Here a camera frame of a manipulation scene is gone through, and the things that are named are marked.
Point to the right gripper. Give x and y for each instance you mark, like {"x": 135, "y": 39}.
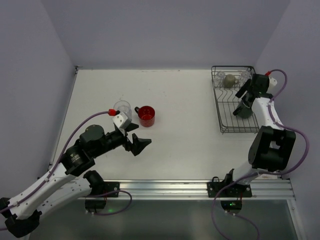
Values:
{"x": 246, "y": 94}

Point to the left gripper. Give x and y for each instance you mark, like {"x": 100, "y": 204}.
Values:
{"x": 128, "y": 140}

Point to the dark teal mug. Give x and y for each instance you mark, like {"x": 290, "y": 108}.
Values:
{"x": 243, "y": 110}

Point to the red mug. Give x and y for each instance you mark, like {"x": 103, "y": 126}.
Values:
{"x": 146, "y": 115}

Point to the clear faceted glass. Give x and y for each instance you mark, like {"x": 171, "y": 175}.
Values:
{"x": 123, "y": 106}

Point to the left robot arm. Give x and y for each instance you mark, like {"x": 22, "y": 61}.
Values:
{"x": 72, "y": 178}

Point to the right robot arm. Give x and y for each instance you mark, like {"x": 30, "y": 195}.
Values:
{"x": 271, "y": 148}

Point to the clear glass back right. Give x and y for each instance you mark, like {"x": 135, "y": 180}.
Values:
{"x": 244, "y": 76}

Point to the olive green mug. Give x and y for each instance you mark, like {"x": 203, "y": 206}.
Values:
{"x": 229, "y": 81}

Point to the clear glass back left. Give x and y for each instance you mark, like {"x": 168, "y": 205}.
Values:
{"x": 219, "y": 78}

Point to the black wire dish rack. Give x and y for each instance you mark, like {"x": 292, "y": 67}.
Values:
{"x": 226, "y": 102}

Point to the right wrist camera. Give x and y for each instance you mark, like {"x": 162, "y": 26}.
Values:
{"x": 272, "y": 83}

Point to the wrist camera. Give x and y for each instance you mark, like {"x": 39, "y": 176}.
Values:
{"x": 272, "y": 83}
{"x": 121, "y": 121}

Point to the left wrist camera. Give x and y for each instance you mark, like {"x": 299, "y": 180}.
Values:
{"x": 121, "y": 121}

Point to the aluminium mounting rail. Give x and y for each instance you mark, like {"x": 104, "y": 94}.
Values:
{"x": 261, "y": 189}

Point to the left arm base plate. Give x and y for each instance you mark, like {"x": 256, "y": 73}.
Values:
{"x": 105, "y": 187}

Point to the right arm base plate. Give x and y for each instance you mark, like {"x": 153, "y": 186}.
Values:
{"x": 234, "y": 191}

